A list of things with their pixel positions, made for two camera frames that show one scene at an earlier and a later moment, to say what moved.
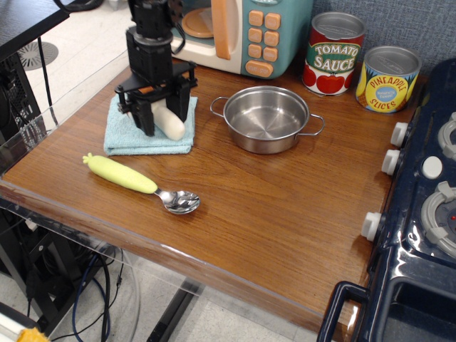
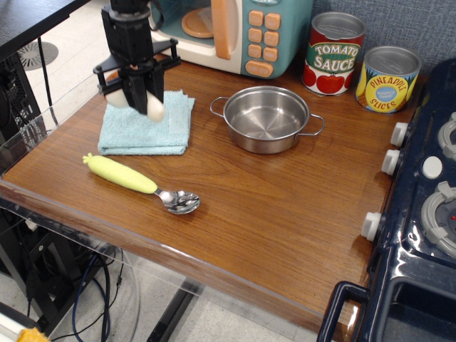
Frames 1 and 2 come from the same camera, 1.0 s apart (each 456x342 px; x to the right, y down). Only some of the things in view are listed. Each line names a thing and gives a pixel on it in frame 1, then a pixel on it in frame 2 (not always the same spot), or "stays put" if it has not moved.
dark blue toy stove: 411,292 stays put
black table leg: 174,315 stays put
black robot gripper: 152,73 to 130,33
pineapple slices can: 387,79 stays put
